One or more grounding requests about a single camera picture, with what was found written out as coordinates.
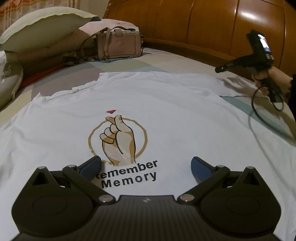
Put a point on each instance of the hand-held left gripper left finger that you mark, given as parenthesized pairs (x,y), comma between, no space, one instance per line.
(91,166)

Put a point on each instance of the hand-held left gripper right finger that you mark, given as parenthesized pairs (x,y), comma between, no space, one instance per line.
(200,170)

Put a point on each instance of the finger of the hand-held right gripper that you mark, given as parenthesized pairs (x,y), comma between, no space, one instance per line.
(233,64)

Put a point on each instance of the white printed t-shirt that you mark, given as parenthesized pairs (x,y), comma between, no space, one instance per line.
(161,97)

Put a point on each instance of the person's right hand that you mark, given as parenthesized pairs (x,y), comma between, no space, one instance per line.
(281,81)

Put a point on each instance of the wooden headboard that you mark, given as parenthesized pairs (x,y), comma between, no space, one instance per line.
(208,20)

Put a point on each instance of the dark patterned scrunchie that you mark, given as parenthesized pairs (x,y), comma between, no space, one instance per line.
(70,60)

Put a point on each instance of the grey donut cushion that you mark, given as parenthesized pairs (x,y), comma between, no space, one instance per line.
(9,88)

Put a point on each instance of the pink handbag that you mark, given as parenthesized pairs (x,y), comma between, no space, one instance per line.
(120,47)

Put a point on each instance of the white pillow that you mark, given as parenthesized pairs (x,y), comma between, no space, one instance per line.
(46,55)

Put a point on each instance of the pink floral quilt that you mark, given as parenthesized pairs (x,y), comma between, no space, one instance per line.
(108,24)

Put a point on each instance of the cream pillow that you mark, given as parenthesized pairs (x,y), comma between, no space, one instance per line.
(46,30)

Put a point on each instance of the patterned curtain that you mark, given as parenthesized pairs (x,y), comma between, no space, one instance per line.
(23,9)

